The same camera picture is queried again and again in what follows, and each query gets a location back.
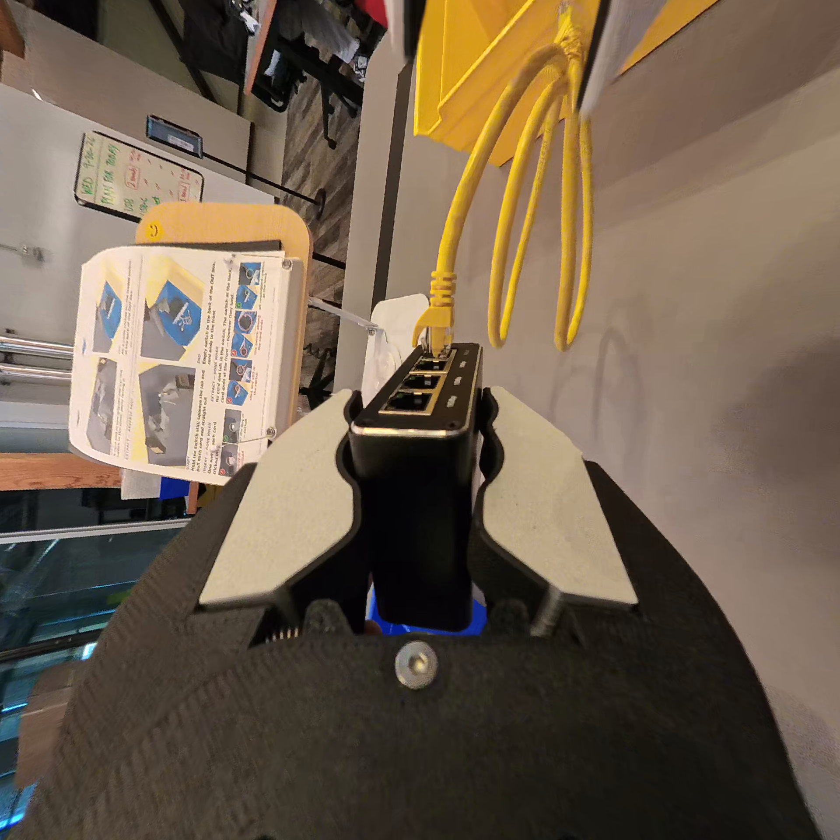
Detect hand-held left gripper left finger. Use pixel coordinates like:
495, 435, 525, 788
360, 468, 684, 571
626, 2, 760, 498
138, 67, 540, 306
197, 388, 368, 608

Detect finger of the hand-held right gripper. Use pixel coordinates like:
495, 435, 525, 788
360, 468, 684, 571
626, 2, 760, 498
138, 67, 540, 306
576, 0, 636, 114
384, 0, 429, 60

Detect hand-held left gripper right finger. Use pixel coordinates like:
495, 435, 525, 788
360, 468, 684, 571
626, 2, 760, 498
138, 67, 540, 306
472, 386, 640, 608

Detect yellow plastic bin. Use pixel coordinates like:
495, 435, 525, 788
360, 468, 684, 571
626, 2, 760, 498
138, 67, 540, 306
413, 0, 723, 168

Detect black network switch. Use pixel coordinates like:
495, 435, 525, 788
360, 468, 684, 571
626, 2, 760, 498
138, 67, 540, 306
348, 343, 484, 632

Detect yellow ethernet cable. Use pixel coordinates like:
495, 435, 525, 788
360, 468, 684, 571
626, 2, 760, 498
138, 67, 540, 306
412, 0, 595, 352

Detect wooden office table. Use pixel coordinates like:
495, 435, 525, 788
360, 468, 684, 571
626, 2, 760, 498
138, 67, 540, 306
243, 0, 388, 148

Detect printed instruction sheet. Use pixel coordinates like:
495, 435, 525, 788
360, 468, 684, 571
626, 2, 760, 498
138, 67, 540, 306
69, 246, 293, 487

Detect clear stand rod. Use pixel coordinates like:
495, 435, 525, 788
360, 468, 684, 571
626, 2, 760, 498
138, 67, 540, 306
307, 297, 380, 334

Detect wooden ceiling beam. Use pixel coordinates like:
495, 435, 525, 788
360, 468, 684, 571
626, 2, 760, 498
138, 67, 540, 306
0, 453, 126, 492

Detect large glass window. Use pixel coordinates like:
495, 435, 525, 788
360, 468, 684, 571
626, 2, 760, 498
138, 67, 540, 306
0, 525, 191, 808

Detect small blue sign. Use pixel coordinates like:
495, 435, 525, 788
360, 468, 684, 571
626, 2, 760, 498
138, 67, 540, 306
146, 115, 203, 157

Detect whiteboard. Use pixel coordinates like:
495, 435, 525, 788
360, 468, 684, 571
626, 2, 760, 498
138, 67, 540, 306
72, 131, 206, 223

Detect silver ventilation duct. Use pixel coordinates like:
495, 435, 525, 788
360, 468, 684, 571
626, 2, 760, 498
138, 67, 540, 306
0, 335, 76, 388

